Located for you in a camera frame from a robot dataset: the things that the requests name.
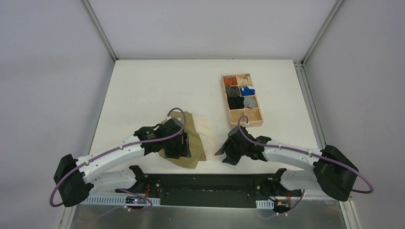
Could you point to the beige rolled underwear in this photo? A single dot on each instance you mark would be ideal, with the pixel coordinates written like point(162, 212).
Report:
point(243, 79)

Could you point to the wooden compartment box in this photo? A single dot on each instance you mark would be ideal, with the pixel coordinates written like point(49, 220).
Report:
point(254, 116)

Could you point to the left white cable duct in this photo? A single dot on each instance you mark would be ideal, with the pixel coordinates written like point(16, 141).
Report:
point(120, 200)

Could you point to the dark grey rolled underwear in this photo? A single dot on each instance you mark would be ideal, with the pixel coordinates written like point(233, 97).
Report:
point(232, 91)

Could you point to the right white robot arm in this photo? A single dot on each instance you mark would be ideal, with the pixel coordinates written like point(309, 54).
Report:
point(327, 169)

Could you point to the blue rolled underwear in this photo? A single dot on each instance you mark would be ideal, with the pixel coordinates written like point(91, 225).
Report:
point(247, 90)

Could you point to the grey striped rolled underwear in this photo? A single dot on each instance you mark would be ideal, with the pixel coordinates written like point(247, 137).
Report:
point(250, 103)

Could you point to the right white cable duct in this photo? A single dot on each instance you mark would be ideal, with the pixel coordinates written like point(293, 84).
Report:
point(264, 204)

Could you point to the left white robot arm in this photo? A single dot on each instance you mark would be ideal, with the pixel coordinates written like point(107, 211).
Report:
point(77, 178)

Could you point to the white cable duct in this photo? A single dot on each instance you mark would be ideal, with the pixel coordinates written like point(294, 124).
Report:
point(120, 200)
point(264, 204)

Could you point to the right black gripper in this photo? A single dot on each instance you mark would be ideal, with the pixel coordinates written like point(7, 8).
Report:
point(230, 150)

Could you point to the olive and cream underwear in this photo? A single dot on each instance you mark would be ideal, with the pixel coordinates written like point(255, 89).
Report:
point(203, 144)

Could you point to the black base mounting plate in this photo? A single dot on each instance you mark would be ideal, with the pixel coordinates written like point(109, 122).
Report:
point(211, 190)

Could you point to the black rolled underwear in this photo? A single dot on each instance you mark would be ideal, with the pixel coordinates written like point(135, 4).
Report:
point(235, 103)

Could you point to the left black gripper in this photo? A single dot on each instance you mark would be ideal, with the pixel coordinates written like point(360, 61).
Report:
point(182, 142)

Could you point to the orange rolled underwear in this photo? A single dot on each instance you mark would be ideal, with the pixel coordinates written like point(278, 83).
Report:
point(231, 81)

